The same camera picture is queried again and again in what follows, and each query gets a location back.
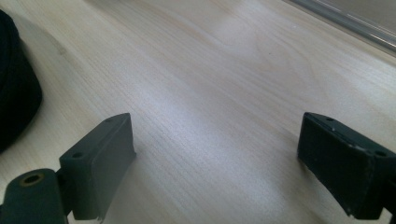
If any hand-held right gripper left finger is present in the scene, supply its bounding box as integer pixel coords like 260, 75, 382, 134
59, 112, 137, 222

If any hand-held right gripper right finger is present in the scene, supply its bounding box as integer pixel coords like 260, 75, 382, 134
296, 111, 396, 220

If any black cloth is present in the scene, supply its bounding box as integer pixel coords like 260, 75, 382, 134
0, 8, 44, 154

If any metal floor rail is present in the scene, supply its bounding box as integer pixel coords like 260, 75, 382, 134
288, 0, 396, 58

